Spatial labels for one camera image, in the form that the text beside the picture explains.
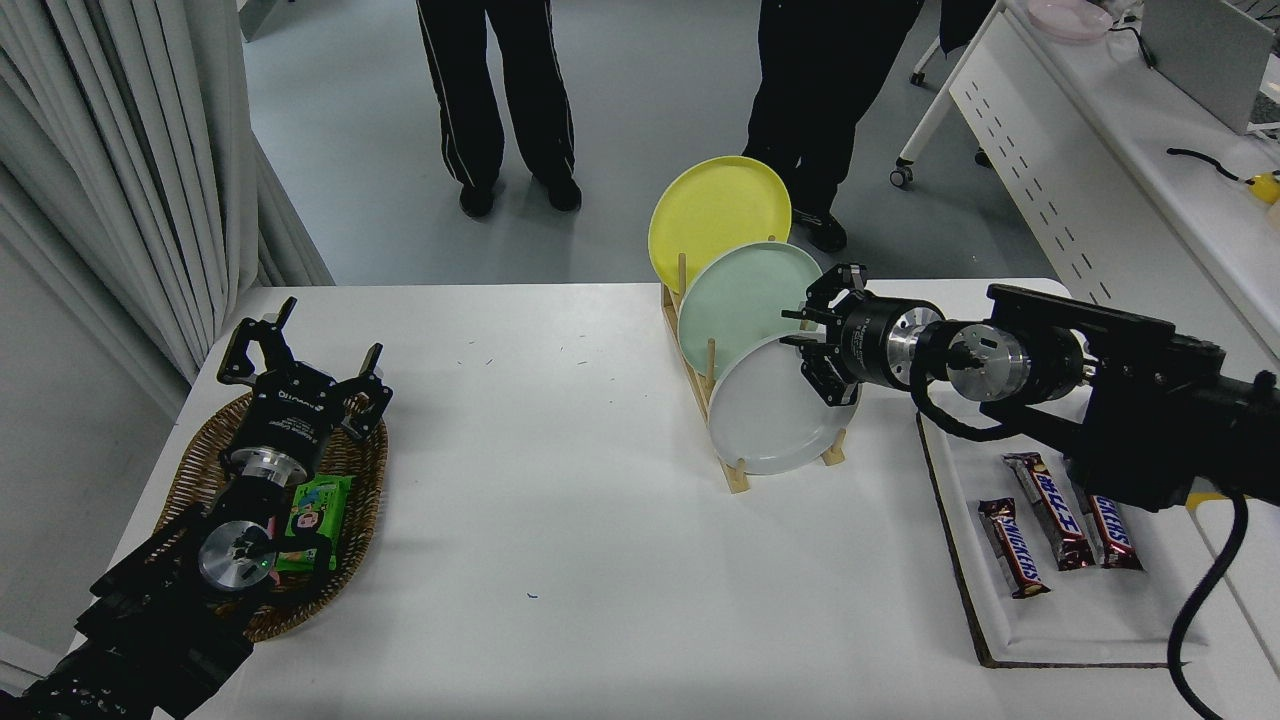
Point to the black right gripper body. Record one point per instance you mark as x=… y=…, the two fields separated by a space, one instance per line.
x=865 y=340

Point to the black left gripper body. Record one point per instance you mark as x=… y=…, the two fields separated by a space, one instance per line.
x=290 y=415

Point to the grey plate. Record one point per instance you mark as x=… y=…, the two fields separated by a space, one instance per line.
x=765 y=420

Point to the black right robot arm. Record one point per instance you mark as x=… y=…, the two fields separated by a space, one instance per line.
x=1150 y=400

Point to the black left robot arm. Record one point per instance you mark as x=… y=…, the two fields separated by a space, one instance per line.
x=150 y=630

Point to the mint green plate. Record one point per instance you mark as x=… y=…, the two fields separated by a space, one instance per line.
x=745 y=295

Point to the wooden plate rack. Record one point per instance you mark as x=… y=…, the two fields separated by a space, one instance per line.
x=738 y=480

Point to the yellow plate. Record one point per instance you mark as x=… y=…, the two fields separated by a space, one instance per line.
x=710 y=205

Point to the pink plate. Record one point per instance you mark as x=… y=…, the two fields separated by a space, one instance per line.
x=1070 y=18

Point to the green snack packet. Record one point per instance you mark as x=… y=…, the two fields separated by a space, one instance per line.
x=325 y=505

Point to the brown wicker basket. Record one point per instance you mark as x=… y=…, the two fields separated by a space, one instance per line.
x=200 y=460

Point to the person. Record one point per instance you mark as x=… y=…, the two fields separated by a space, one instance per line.
x=470 y=100
x=820 y=100

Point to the white curtain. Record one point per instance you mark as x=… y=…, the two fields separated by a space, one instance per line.
x=120 y=150

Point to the Snickers chocolate bar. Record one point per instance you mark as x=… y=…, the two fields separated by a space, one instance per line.
x=1015 y=550
x=1115 y=535
x=1050 y=510

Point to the black hanging cloth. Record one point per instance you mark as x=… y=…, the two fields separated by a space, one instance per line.
x=970 y=20

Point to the white tray with cork edge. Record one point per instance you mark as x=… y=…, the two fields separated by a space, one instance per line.
x=1060 y=630

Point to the white perforated desk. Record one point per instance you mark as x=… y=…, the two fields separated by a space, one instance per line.
x=1150 y=100

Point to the small yellow object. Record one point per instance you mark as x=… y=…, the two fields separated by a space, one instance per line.
x=1266 y=188

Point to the grey laptop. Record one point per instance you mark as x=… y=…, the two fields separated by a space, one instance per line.
x=1205 y=55

